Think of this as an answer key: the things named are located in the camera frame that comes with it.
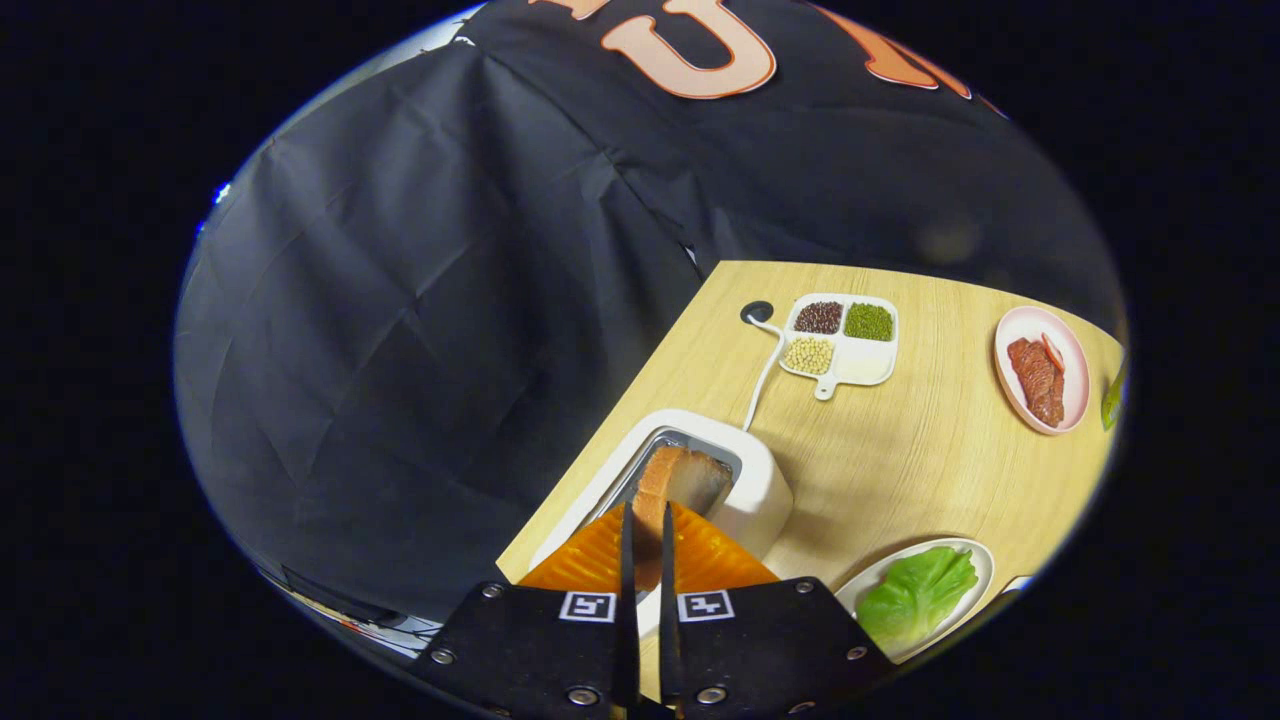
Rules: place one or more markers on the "pink plate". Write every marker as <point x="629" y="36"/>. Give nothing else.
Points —
<point x="1075" y="390"/>

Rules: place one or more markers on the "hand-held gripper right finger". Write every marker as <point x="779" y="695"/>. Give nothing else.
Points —
<point x="770" y="650"/>

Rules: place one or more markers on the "brown meat piece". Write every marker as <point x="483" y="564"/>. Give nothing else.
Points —
<point x="1028" y="365"/>
<point x="1050" y="405"/>

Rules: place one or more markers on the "green lettuce leaf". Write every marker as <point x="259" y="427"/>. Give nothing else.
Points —
<point x="915" y="595"/>

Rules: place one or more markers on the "white divided bean tray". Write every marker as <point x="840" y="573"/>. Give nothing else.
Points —
<point x="865" y="362"/>

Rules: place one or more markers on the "white round plate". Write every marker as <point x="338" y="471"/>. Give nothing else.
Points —
<point x="985" y="570"/>

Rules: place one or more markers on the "toasted brown bread slice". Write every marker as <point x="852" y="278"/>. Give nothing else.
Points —
<point x="685" y="480"/>

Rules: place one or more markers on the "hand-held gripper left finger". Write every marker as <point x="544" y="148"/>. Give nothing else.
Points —
<point x="540" y="650"/>

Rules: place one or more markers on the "red sausage slice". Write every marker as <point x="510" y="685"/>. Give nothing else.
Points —
<point x="1052" y="350"/>

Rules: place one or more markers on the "black backdrop cloth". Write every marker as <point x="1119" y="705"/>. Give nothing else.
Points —
<point x="450" y="300"/>

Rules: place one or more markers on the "silver bottle green label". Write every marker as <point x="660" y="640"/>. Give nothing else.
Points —
<point x="1113" y="400"/>

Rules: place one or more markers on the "white toaster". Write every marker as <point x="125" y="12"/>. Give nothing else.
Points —
<point x="765" y="490"/>

